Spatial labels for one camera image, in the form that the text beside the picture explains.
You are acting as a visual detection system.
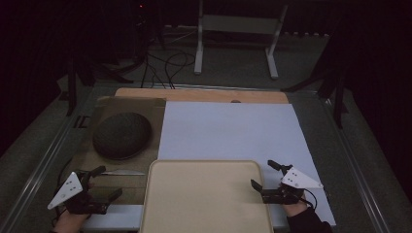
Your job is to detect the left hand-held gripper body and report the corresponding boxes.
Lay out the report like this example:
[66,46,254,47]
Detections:
[47,171,109,216]

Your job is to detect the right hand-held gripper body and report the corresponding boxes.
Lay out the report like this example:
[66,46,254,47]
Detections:
[261,166,325,206]

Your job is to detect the silver knife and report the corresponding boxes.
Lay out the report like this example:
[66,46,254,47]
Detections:
[100,168,147,178]

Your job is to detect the person's right hand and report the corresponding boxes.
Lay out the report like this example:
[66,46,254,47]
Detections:
[281,193,309,218]

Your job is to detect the person's left hand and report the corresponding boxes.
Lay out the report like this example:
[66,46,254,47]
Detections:
[52,208,90,233]

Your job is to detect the dark round textured dome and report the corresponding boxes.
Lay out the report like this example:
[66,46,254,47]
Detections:
[92,111,153,161]

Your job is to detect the beige plastic tray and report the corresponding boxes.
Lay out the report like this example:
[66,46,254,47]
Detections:
[138,158,275,233]

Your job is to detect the white sheet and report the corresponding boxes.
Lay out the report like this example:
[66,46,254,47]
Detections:
[81,100,337,232]

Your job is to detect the brown cardboard sheet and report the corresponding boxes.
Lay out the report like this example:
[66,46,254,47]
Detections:
[66,95,167,206]

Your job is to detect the black tripod stand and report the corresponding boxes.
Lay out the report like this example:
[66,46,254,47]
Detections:
[281,61,351,130]
[64,48,134,117]

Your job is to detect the white metal stand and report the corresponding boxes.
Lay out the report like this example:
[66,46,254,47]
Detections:
[193,0,290,81]

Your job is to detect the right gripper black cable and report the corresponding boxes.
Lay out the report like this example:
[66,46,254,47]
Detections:
[300,188,319,210]

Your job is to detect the metal floor rail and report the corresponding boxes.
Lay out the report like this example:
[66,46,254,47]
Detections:
[0,86,98,233]
[319,91,392,233]

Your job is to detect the black floor cables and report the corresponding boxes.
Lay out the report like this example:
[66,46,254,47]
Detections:
[139,48,197,90]

